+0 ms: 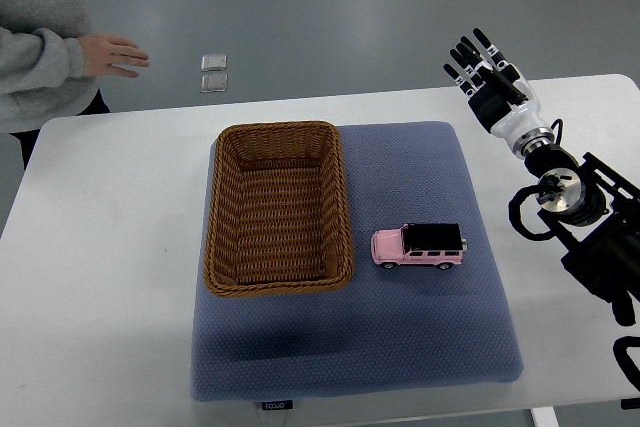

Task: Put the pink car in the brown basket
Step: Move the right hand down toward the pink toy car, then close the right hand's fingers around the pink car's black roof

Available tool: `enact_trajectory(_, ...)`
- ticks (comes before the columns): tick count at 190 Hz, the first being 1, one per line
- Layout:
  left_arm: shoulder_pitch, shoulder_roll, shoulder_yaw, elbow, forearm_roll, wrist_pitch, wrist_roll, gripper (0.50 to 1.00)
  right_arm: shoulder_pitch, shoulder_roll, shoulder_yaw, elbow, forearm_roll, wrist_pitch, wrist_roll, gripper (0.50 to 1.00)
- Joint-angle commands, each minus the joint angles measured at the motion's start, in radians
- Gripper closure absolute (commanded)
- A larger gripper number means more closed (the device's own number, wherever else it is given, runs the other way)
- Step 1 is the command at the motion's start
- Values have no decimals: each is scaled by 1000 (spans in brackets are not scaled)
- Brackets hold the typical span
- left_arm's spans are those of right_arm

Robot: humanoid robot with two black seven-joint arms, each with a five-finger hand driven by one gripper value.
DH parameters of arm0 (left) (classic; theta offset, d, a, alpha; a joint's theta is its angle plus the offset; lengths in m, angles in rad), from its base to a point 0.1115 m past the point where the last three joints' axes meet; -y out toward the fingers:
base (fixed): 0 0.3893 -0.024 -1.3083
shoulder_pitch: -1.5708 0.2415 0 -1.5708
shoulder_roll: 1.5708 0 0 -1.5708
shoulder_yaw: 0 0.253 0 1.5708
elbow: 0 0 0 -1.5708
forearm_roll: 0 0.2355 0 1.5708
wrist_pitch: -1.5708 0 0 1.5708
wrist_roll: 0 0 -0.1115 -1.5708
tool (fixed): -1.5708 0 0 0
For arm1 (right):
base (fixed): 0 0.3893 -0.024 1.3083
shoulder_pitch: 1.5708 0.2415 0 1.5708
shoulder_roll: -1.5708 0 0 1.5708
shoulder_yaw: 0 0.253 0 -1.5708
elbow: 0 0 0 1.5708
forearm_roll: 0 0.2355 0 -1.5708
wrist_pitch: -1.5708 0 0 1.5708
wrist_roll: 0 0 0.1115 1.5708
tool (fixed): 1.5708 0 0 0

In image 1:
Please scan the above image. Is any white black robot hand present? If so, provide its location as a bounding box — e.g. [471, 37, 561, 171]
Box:
[443, 28, 555, 154]

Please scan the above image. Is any grey sweatshirt sleeve forearm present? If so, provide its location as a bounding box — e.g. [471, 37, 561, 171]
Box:
[1, 28, 85, 94]

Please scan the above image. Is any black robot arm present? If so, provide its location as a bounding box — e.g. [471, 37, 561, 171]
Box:
[443, 29, 639, 327]

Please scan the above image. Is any pink toy car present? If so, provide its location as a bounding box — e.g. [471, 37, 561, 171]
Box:
[370, 223, 468, 270]

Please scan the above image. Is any brown wicker basket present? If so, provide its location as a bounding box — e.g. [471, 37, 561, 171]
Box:
[203, 121, 355, 298]

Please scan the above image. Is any person's bare hand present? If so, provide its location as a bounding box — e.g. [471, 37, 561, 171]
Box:
[77, 34, 150, 78]

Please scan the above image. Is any blue-grey foam mat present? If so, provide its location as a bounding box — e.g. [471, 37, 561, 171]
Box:
[191, 121, 523, 402]

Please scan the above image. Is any lower silver floor plate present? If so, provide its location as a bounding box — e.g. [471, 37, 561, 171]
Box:
[200, 73, 228, 93]

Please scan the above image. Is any silver floor plate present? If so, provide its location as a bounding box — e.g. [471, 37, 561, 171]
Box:
[201, 53, 227, 72]
[200, 73, 228, 93]

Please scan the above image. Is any upper silver floor plate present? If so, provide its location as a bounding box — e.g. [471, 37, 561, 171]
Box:
[201, 53, 227, 72]

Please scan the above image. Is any white table leg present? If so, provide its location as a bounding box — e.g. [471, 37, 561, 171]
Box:
[530, 406, 559, 427]

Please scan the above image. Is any grey sweatshirt torso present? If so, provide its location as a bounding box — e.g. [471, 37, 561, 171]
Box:
[1, 0, 109, 164]

